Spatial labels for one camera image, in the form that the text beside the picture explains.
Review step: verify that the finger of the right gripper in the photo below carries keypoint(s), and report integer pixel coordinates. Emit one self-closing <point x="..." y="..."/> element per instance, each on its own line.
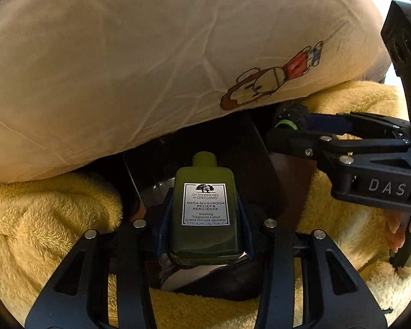
<point x="356" y="119"/>
<point x="313" y="145"/>

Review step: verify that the green lotion bottle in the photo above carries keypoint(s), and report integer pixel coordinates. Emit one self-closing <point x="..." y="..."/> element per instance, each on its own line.
<point x="204" y="214"/>

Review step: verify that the yellow fluffy towel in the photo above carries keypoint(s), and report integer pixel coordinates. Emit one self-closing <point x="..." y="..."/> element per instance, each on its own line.
<point x="42" y="220"/>

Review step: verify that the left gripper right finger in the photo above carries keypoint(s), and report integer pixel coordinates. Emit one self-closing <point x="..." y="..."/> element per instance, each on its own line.
<point x="334" y="294"/>

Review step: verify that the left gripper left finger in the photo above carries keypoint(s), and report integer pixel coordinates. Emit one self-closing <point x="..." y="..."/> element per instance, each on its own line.
<point x="76" y="295"/>

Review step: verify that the cream cartoon bed sheet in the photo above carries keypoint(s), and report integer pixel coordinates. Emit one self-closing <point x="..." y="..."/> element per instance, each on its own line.
<point x="83" y="79"/>

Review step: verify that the right hand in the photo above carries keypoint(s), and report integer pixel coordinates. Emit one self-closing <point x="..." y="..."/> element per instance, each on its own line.
<point x="395" y="236"/>

